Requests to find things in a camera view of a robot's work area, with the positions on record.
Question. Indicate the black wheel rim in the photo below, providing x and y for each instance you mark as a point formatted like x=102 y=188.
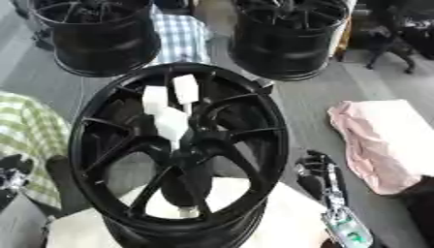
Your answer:
x=104 y=42
x=285 y=48

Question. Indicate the black spoked wheel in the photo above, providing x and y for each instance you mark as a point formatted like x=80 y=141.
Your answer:
x=265 y=135

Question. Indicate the black chair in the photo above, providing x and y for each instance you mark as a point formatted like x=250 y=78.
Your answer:
x=395 y=38

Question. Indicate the pink crumpled cloth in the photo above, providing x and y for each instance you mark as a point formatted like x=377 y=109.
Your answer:
x=384 y=142

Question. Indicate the green white checked cloth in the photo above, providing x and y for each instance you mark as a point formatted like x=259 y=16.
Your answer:
x=31 y=129

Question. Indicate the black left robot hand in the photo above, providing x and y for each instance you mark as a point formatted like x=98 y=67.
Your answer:
x=13 y=163

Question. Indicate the blue white checked cloth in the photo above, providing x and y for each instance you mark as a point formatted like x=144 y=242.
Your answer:
x=182 y=37

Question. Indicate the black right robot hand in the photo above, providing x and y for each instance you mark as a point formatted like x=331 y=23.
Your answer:
x=312 y=184

